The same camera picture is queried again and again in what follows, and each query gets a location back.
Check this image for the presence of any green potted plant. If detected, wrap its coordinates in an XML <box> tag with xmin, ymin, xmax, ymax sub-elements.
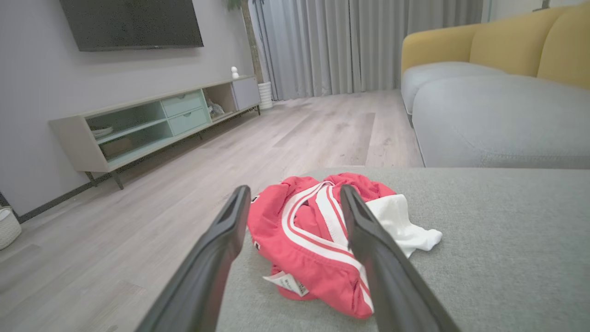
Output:
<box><xmin>226</xmin><ymin>0</ymin><xmax>264</xmax><ymax>84</ymax></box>

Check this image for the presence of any black flat screen television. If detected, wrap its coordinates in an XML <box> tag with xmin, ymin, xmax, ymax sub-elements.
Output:
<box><xmin>59</xmin><ymin>0</ymin><xmax>204</xmax><ymax>52</ymax></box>

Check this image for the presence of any grey sofa cushion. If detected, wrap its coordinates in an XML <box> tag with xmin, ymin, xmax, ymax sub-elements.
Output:
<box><xmin>216</xmin><ymin>167</ymin><xmax>590</xmax><ymax>332</ymax></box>

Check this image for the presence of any grey and yellow sofa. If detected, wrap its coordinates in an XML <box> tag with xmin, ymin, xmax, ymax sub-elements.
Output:
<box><xmin>400</xmin><ymin>4</ymin><xmax>590</xmax><ymax>169</ymax></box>

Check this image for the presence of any grey pleated curtain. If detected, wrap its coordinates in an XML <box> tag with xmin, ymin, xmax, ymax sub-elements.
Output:
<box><xmin>248</xmin><ymin>0</ymin><xmax>484</xmax><ymax>101</ymax></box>

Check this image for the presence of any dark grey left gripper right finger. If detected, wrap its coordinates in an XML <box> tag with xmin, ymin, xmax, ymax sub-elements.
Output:
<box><xmin>340</xmin><ymin>184</ymin><xmax>461</xmax><ymax>332</ymax></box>

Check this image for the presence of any red cloth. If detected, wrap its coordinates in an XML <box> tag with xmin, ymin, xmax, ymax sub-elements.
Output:
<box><xmin>247</xmin><ymin>173</ymin><xmax>443</xmax><ymax>320</ymax></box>

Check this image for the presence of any beige and green TV cabinet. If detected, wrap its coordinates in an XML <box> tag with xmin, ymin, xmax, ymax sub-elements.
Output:
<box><xmin>48</xmin><ymin>75</ymin><xmax>262</xmax><ymax>190</ymax></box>

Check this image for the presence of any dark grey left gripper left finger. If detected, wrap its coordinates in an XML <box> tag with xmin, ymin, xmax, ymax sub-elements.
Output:
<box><xmin>135</xmin><ymin>185</ymin><xmax>252</xmax><ymax>332</ymax></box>

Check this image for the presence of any white ribbed plant pot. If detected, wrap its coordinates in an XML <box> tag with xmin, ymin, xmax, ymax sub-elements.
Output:
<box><xmin>258</xmin><ymin>82</ymin><xmax>273</xmax><ymax>110</ymax></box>

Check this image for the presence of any white woven basket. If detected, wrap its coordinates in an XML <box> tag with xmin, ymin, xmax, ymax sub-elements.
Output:
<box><xmin>0</xmin><ymin>206</ymin><xmax>22</xmax><ymax>250</ymax></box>

